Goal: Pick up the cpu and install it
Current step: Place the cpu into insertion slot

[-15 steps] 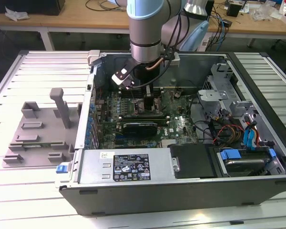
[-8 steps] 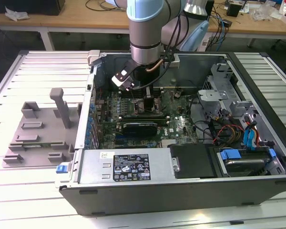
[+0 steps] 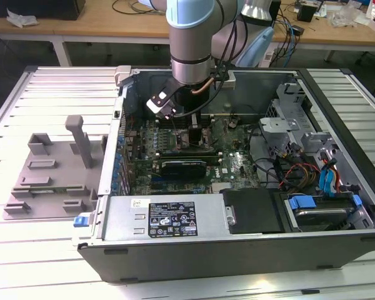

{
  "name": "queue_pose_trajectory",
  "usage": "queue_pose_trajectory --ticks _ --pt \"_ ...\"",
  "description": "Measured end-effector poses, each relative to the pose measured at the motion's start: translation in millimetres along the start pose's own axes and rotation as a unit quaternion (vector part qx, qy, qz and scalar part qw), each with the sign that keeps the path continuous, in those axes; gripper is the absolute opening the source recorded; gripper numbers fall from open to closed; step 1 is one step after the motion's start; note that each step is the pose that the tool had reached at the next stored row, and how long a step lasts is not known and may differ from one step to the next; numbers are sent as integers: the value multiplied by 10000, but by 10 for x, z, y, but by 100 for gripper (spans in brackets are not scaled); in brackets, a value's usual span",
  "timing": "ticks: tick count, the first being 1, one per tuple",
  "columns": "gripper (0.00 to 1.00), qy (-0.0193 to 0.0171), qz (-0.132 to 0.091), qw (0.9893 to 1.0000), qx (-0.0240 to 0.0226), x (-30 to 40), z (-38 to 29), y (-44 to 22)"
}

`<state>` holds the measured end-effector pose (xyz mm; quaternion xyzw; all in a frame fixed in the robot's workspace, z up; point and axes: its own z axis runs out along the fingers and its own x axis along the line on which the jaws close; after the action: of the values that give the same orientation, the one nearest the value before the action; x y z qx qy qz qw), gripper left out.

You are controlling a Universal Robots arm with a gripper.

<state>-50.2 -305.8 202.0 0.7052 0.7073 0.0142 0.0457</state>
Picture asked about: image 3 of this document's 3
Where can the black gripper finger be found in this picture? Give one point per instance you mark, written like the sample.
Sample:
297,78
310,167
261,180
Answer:
196,136

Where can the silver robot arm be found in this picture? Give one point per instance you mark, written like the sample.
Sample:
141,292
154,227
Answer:
190,47

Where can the black graphics card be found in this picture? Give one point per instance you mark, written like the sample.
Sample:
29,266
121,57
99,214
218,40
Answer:
182,170

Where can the round coin battery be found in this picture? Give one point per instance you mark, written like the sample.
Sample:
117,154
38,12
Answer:
232,123

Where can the green motherboard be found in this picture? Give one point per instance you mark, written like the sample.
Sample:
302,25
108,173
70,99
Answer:
237,162

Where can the silver chipset heatsink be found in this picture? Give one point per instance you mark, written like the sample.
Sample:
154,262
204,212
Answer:
221,187

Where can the blue expansion slot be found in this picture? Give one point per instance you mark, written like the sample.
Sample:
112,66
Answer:
157,183

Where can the silver metal drive cage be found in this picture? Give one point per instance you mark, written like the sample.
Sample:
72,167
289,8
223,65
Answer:
279,125

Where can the black plastic shroud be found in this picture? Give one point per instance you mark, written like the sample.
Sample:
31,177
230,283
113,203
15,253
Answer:
253,212

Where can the silver power supply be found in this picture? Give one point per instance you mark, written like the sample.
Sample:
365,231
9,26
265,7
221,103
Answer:
122,215

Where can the tall black box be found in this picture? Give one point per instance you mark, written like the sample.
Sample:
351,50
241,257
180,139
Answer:
276,11

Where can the black open PC case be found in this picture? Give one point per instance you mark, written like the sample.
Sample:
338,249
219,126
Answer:
206,259

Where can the black power adapter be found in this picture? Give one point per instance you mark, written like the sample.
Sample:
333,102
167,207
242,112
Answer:
297,30

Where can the hard disk in blue carrier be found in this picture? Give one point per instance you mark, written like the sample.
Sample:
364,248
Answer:
303,202

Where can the grey parts rack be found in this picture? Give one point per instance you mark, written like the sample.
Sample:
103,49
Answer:
62,175

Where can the small black device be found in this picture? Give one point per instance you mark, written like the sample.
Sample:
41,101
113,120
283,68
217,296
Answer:
306,13

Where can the blue plastic latch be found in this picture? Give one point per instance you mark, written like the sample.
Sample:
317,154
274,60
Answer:
81,222

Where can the green RAM stick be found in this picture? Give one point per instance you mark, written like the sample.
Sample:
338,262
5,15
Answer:
56,188

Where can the clear plastic bags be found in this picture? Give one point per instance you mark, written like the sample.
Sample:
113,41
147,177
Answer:
347,15

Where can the large black box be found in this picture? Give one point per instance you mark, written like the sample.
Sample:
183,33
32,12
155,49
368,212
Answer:
34,7

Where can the white crumpled paper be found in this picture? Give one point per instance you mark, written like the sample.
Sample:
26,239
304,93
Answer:
20,19

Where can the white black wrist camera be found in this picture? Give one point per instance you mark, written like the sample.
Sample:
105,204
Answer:
154,104

